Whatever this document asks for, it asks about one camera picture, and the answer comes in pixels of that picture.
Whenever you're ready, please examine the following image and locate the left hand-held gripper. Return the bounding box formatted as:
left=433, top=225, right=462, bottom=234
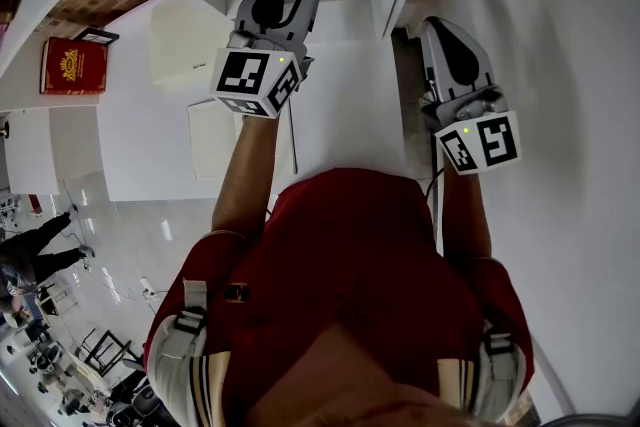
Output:
left=209, top=0, right=323, bottom=120

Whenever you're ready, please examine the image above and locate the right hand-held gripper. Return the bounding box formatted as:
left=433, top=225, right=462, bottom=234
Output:
left=418, top=16, right=523, bottom=177

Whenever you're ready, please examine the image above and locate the person's left forearm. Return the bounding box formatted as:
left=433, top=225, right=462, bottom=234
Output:
left=210, top=113, right=282, bottom=241

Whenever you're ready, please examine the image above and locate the person's right forearm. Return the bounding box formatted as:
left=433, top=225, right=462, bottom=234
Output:
left=439, top=164, right=495, bottom=262

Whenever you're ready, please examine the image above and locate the white paper bag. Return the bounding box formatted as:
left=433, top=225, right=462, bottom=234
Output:
left=149, top=0, right=232, bottom=90

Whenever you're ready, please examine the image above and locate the white flat box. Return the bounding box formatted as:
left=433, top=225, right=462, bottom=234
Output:
left=186, top=98, right=300, bottom=182

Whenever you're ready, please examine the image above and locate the red book with gold print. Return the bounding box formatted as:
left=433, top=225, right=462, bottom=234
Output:
left=39, top=36, right=110, bottom=96

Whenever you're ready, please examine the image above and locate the person's red shirt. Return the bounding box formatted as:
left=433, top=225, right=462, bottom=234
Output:
left=143, top=167, right=536, bottom=427

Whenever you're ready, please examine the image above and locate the white power strip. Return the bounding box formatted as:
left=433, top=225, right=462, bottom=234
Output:
left=139, top=276, right=170, bottom=302

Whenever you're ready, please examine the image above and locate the black cable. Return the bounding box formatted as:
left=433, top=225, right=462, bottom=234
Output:
left=423, top=167, right=446, bottom=206

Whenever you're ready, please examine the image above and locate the black picture frame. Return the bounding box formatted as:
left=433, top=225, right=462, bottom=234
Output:
left=73, top=27, right=121, bottom=48

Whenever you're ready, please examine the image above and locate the grey harness strap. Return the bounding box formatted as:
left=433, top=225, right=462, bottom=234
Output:
left=472, top=319, right=527, bottom=422
left=152, top=278, right=210, bottom=427

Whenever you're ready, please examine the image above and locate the black metal chair frame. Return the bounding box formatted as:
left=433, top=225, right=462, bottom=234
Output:
left=74, top=327, right=145, bottom=377

